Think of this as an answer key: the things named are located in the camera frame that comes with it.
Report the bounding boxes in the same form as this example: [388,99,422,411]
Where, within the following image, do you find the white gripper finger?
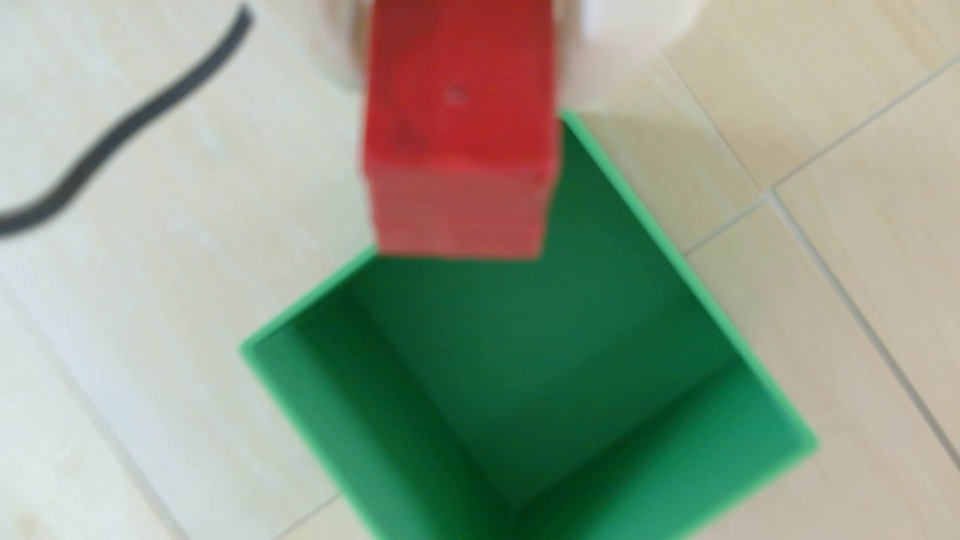
[255,0,374,93]
[553,0,702,112]

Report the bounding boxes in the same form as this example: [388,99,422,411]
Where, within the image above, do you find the red rectangular block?
[362,0,564,261]

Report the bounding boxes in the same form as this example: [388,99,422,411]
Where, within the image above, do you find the green open box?
[240,111,820,540]

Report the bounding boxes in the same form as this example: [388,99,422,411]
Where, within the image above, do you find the dark camera cable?
[0,3,256,240]

